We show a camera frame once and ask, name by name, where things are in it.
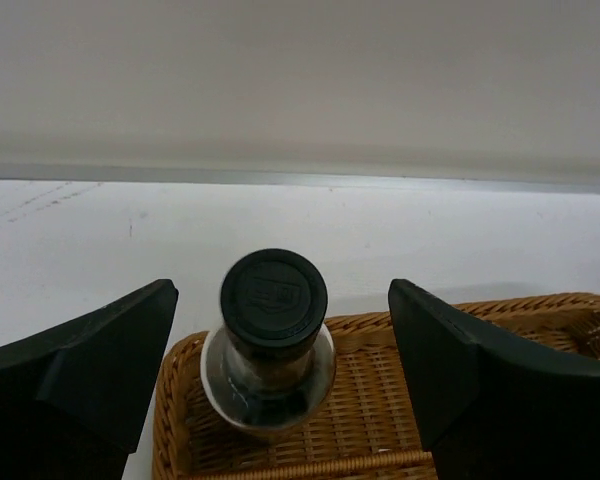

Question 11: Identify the brown wicker divided tray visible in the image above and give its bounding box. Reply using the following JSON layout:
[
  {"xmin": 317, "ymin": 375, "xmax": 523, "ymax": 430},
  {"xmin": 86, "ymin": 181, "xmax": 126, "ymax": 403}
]
[{"xmin": 152, "ymin": 293, "xmax": 600, "ymax": 479}]

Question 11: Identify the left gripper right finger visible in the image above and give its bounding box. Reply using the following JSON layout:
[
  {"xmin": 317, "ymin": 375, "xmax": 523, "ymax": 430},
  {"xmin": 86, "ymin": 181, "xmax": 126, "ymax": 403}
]
[{"xmin": 388, "ymin": 279, "xmax": 600, "ymax": 479}]

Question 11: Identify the dark sauce bottle black cap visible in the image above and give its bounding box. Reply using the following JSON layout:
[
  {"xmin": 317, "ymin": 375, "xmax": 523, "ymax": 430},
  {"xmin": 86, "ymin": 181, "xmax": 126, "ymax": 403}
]
[{"xmin": 200, "ymin": 248, "xmax": 336, "ymax": 439}]

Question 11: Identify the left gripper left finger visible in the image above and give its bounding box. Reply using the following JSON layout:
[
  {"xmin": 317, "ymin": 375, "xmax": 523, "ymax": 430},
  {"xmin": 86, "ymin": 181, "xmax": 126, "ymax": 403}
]
[{"xmin": 0, "ymin": 279, "xmax": 178, "ymax": 479}]

